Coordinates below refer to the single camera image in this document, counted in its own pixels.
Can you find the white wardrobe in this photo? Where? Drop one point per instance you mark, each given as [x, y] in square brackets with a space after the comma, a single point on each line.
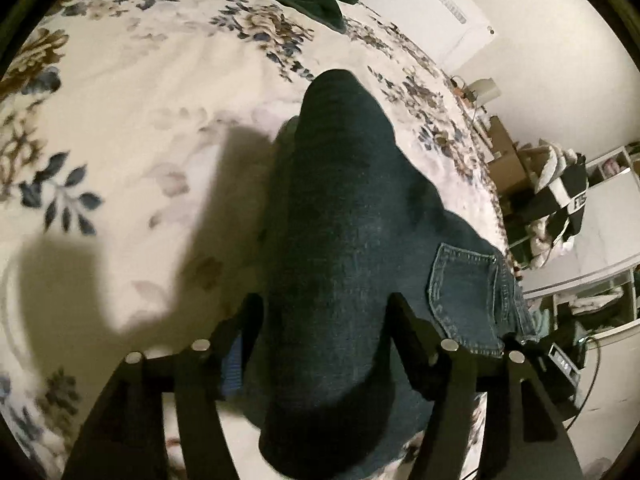
[610, 240]

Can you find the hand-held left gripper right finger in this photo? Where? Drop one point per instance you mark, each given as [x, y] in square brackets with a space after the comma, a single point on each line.
[407, 340]

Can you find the beige table lamp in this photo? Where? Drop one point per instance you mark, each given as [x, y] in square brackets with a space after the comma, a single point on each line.
[486, 90]

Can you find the white nightstand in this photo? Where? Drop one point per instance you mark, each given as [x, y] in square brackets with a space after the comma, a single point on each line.
[477, 112]

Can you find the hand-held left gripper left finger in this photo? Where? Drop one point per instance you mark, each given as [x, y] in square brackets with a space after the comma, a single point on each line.
[235, 360]

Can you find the black and white jacket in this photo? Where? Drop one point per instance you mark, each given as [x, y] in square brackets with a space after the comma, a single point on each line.
[565, 200]

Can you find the white clothes pile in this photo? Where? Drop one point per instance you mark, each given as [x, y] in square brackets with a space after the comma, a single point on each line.
[547, 160]

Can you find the dark box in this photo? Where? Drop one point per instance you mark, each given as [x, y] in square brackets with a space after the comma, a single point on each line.
[560, 362]

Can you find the floral bedsheet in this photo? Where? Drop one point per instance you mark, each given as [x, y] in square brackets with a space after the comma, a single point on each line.
[125, 125]

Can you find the dark blue pants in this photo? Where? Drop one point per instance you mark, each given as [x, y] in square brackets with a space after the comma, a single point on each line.
[340, 240]

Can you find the brown cardboard box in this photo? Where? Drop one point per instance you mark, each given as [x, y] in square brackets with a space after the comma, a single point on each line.
[507, 160]

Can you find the white bed headboard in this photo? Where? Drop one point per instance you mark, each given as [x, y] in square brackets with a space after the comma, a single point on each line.
[425, 15]

